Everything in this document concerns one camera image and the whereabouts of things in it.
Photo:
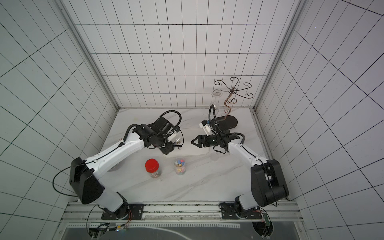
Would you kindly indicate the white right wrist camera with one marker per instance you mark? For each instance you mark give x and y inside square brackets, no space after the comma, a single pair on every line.
[205,125]

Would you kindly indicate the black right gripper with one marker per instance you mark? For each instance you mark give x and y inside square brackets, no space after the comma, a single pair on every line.
[202,141]

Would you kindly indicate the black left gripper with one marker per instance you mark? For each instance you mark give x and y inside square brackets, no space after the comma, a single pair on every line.
[168,148]

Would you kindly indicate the open colourful candy jar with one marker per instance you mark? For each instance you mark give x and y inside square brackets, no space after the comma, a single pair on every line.
[180,166]

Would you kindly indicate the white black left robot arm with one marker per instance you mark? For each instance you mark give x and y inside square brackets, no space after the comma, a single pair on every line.
[85,174]

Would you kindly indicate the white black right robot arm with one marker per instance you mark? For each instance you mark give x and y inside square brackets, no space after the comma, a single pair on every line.
[268,184]

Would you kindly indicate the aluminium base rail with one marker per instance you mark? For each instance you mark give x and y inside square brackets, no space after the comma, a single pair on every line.
[177,213]

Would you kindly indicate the red lid candy jar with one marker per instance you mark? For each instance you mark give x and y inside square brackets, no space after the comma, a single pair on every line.
[152,166]

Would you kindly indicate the clear hanging wine glass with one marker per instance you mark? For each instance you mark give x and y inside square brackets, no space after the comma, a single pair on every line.
[216,99]

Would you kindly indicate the copper glass rack dark base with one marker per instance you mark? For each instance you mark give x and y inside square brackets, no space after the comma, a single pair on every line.
[234,91]

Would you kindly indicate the white cutting board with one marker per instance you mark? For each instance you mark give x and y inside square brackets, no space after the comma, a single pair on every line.
[188,149]

